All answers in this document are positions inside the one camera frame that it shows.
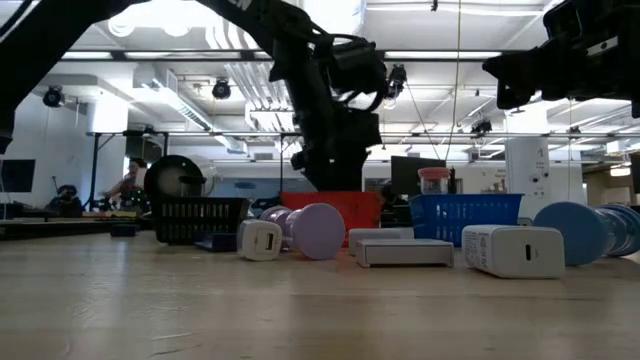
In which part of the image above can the white cylinder lamp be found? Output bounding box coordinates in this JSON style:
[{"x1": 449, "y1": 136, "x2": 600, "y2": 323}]
[{"x1": 143, "y1": 153, "x2": 221, "y2": 199}]

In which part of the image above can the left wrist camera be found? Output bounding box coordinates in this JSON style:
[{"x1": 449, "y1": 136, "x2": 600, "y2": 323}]
[{"x1": 324, "y1": 37, "x2": 389, "y2": 99}]

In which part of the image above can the black digital clock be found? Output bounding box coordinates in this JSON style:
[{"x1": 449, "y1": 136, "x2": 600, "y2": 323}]
[{"x1": 193, "y1": 232, "x2": 239, "y2": 253}]

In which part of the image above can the pink-capped hourglass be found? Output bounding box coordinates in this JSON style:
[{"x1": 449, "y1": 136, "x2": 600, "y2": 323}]
[{"x1": 417, "y1": 166, "x2": 451, "y2": 196}]

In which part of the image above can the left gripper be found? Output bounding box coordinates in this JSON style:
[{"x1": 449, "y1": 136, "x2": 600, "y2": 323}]
[{"x1": 291, "y1": 49, "x2": 385, "y2": 194}]

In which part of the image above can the red plastic basket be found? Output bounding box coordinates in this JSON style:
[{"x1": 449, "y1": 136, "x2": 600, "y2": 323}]
[{"x1": 279, "y1": 191, "x2": 384, "y2": 249}]

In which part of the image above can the flat white box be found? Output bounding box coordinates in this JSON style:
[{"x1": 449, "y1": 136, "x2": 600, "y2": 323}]
[{"x1": 355, "y1": 238, "x2": 455, "y2": 269}]

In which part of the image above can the black metal gantry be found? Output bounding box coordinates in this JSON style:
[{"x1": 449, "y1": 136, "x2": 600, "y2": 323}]
[
  {"x1": 277, "y1": 130, "x2": 301, "y2": 195},
  {"x1": 85, "y1": 128, "x2": 171, "y2": 211}
]

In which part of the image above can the blue plastic basket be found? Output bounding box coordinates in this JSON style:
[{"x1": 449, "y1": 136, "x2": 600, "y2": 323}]
[{"x1": 408, "y1": 193, "x2": 525, "y2": 249}]

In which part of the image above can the black monitor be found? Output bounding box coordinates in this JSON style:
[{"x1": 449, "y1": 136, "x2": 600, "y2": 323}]
[
  {"x1": 390, "y1": 155, "x2": 447, "y2": 197},
  {"x1": 0, "y1": 158, "x2": 37, "y2": 194}
]

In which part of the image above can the large white wall charger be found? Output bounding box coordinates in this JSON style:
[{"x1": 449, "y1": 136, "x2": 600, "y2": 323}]
[{"x1": 460, "y1": 224, "x2": 567, "y2": 280}]

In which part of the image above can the person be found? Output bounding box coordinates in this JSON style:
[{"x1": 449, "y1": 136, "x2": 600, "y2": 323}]
[
  {"x1": 44, "y1": 183, "x2": 85, "y2": 214},
  {"x1": 102, "y1": 157, "x2": 151, "y2": 211}
]

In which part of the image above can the small white wall charger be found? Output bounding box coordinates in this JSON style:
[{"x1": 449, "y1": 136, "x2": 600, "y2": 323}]
[{"x1": 236, "y1": 218, "x2": 284, "y2": 262}]

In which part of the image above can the black-capped hourglass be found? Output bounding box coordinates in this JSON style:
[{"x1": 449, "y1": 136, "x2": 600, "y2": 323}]
[{"x1": 178, "y1": 174, "x2": 207, "y2": 199}]

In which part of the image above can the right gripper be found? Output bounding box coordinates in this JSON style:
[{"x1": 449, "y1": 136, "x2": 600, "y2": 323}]
[{"x1": 482, "y1": 0, "x2": 640, "y2": 119}]

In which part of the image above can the thin hanging cable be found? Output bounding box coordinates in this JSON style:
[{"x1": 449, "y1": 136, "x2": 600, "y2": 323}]
[{"x1": 443, "y1": 0, "x2": 464, "y2": 161}]

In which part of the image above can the black plastic basket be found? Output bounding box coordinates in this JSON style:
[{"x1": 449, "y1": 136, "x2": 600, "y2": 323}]
[{"x1": 151, "y1": 195, "x2": 251, "y2": 246}]

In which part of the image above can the small white box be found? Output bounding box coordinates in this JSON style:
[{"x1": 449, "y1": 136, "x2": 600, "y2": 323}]
[{"x1": 348, "y1": 227, "x2": 416, "y2": 257}]

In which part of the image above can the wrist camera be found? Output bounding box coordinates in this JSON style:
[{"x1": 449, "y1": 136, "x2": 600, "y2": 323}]
[
  {"x1": 324, "y1": 37, "x2": 389, "y2": 99},
  {"x1": 542, "y1": 0, "x2": 595, "y2": 47}
]

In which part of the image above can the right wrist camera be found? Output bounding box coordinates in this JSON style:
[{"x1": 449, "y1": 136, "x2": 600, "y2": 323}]
[{"x1": 542, "y1": 0, "x2": 595, "y2": 47}]

